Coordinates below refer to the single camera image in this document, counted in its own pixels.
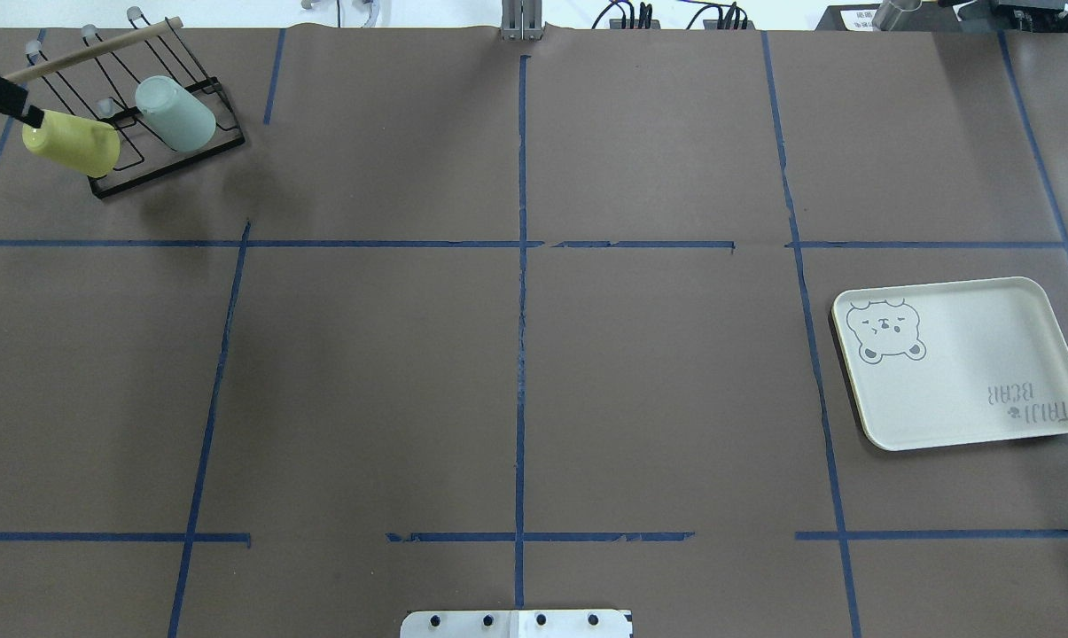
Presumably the pale green plastic cup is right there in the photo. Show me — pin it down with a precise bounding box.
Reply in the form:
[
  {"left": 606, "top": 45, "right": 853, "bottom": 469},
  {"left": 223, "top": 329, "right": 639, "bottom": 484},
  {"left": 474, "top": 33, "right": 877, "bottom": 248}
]
[{"left": 134, "top": 75, "right": 216, "bottom": 152}]

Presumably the aluminium frame post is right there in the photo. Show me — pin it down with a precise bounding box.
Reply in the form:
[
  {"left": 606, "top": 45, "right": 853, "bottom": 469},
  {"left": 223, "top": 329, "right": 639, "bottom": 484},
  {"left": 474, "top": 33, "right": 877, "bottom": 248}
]
[{"left": 500, "top": 0, "right": 545, "bottom": 42}]

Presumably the black wire cup rack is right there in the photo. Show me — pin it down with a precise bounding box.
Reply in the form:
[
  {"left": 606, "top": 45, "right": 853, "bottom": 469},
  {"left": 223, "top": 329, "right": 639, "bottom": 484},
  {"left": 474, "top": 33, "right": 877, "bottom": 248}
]
[{"left": 0, "top": 5, "right": 246, "bottom": 199}]

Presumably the metal cup on desk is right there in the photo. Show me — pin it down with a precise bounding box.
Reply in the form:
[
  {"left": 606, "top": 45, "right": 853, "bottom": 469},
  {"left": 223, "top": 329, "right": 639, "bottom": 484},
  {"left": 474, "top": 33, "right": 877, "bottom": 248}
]
[{"left": 871, "top": 0, "right": 923, "bottom": 32}]

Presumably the yellow plastic cup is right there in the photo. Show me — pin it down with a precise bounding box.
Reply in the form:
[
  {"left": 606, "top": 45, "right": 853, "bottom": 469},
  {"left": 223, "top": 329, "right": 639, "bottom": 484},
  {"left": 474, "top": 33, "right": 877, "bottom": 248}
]
[{"left": 20, "top": 110, "right": 121, "bottom": 178}]

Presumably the cream bear print tray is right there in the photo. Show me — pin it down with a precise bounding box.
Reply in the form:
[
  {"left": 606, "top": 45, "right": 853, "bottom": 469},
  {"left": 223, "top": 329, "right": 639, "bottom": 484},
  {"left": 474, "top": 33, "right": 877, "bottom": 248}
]
[{"left": 830, "top": 277, "right": 1068, "bottom": 452}]

